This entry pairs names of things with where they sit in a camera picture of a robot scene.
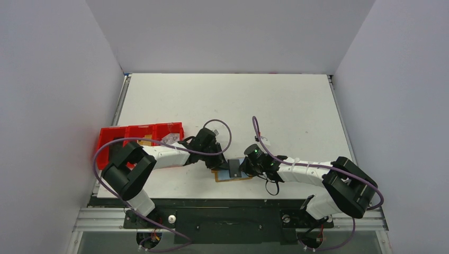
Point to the silver card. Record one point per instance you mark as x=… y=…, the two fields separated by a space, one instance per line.
x=171 y=138

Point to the dark grey credit card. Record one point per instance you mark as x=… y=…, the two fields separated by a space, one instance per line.
x=234 y=171

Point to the yellow leather card holder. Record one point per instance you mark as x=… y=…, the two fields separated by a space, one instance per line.
x=223 y=175

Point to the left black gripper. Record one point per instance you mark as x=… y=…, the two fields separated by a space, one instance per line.
x=219 y=162

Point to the red plastic tray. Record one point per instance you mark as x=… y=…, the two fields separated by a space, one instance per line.
x=113 y=133

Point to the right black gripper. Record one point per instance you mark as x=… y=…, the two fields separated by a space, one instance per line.
x=248 y=167

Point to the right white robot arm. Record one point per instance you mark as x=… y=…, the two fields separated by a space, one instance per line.
x=349 y=189

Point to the gold black card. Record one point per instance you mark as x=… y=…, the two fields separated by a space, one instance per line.
x=145 y=142

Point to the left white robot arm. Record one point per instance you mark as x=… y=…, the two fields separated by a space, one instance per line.
x=129 y=169

